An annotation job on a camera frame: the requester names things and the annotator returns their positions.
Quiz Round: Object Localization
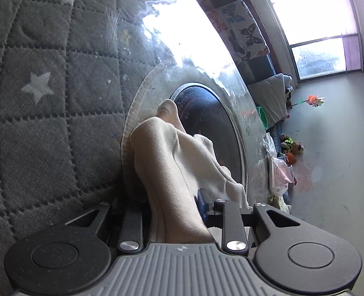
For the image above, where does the brown teddy bear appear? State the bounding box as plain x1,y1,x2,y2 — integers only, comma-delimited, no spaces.
280,133,305,154

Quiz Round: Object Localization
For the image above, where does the round black induction cooktop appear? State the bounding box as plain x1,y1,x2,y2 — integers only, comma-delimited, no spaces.
170,81,248,192

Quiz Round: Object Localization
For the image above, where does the crumpled white plastic bag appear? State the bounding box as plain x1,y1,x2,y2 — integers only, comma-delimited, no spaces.
262,132,279,161

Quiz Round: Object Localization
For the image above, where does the pink plastic bag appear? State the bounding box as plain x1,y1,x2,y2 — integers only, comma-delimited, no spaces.
268,155,295,197

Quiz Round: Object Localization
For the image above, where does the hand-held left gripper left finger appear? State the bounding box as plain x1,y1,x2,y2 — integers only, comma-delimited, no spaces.
65,201,148,252

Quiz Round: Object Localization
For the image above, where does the window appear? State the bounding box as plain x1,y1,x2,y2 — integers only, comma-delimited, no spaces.
234,0,364,82

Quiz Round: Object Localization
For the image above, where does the colourful pinwheel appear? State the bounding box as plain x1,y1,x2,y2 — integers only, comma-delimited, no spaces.
289,95,326,111

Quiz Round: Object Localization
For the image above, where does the green bowl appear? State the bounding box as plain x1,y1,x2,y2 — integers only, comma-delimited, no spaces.
255,106,270,129

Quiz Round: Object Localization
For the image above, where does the cream long-sleeved garment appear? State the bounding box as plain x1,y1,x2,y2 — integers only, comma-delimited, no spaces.
129,99,251,245

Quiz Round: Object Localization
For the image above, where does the grey pillow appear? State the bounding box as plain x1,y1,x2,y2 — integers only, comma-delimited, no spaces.
249,73,289,128

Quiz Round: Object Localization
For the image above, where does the tall butterfly print cushion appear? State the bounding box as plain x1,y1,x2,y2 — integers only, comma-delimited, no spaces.
206,0,271,66

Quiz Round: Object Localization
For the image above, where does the blue sofa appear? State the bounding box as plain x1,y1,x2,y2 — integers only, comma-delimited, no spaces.
223,0,293,150

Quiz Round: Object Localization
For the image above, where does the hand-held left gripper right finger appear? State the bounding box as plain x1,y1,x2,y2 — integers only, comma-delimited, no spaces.
197,188,306,255

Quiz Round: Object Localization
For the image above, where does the panda plush toy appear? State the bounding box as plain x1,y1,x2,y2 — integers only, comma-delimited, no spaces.
281,74,294,109

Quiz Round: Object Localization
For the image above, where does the yellow floral cloth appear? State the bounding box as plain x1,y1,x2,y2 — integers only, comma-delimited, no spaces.
270,194,292,215

